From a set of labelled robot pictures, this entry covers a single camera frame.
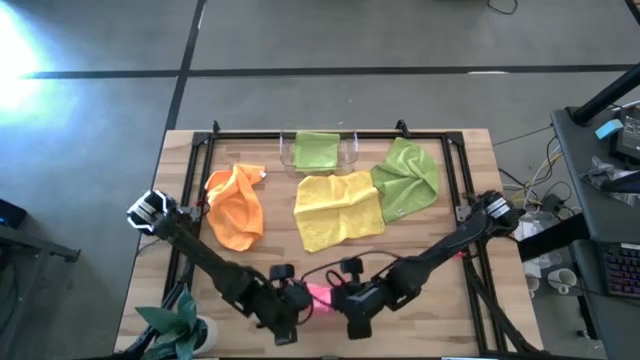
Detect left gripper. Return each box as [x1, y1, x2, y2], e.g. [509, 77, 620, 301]
[249, 278, 314, 347]

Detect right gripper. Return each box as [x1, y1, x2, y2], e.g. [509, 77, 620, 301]
[330, 278, 396, 341]

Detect pink microfiber towel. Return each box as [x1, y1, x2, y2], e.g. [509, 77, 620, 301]
[305, 283, 334, 315]

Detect yellow microfiber towel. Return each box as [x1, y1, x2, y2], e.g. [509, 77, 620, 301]
[293, 169, 386, 254]

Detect orange microfiber towel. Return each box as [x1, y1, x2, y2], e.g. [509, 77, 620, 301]
[204, 163, 266, 253]

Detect green towel with white tag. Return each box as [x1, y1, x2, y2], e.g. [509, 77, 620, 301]
[369, 137, 441, 224]

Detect green microfiber towel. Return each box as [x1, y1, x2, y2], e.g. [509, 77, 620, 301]
[292, 130, 342, 174]

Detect white plant pot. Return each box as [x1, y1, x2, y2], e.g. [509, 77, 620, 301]
[192, 314, 220, 354]

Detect green artificial plant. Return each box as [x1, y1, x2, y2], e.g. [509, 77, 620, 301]
[134, 284, 209, 360]

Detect clear plastic bin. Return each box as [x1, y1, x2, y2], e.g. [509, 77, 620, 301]
[279, 127, 360, 177]

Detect white cup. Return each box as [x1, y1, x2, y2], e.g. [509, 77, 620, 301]
[522, 262, 542, 299]

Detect white plastic bag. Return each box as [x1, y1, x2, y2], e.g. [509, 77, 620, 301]
[512, 209, 564, 269]

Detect black slanted desk bar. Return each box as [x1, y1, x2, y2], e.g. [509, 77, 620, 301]
[517, 213, 591, 262]

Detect white mug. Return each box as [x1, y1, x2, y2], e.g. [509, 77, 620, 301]
[547, 268, 579, 296]

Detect black power adapter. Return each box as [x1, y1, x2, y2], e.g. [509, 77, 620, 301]
[542, 193, 566, 214]

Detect grey side desk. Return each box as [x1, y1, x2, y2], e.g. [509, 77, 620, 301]
[549, 107, 640, 360]

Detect black backlit keyboard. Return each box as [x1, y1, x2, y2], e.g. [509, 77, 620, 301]
[602, 243, 640, 300]

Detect grey metal stand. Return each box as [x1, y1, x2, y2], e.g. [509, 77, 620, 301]
[0, 224, 81, 360]

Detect clear plastic bag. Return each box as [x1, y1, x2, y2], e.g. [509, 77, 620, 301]
[582, 155, 640, 194]

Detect black device with blue light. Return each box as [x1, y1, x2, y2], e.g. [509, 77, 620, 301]
[0, 198, 29, 231]

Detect light blue box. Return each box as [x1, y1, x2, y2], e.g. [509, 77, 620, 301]
[594, 118, 625, 140]

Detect black desk device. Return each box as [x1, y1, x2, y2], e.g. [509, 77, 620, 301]
[614, 107, 640, 161]

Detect black slanted pole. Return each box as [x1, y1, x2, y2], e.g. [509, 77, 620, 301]
[569, 62, 640, 126]

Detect right camera cable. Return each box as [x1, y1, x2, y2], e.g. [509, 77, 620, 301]
[299, 248, 404, 282]

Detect black metal table frame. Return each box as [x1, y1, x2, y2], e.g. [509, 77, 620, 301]
[162, 119, 544, 357]

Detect white and yellow cable bundle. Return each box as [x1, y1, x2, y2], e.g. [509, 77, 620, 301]
[499, 134, 576, 206]

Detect black floor cable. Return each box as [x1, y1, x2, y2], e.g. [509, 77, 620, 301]
[487, 0, 519, 16]

